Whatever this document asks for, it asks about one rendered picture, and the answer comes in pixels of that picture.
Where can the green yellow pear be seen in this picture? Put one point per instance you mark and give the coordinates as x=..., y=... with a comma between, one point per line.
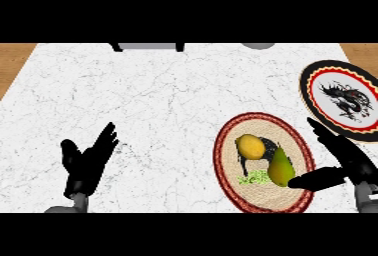
x=281, y=168

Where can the white plate with dragon print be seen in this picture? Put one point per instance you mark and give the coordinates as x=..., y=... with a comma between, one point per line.
x=340, y=96

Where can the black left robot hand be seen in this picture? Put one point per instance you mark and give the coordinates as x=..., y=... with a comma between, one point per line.
x=88, y=163

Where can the grey rounded object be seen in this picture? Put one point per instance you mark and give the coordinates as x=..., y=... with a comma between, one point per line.
x=259, y=45

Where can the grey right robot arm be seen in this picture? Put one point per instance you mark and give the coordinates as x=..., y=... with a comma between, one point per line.
x=367, y=198

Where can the yellow lemon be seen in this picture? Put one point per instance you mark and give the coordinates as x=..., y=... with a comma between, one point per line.
x=252, y=146

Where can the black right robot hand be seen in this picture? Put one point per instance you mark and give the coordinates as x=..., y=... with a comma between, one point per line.
x=345, y=160

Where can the round woven red-rimmed placemat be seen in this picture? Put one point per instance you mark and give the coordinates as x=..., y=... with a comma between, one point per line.
x=256, y=196

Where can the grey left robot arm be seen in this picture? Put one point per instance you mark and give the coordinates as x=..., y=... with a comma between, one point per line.
x=69, y=205

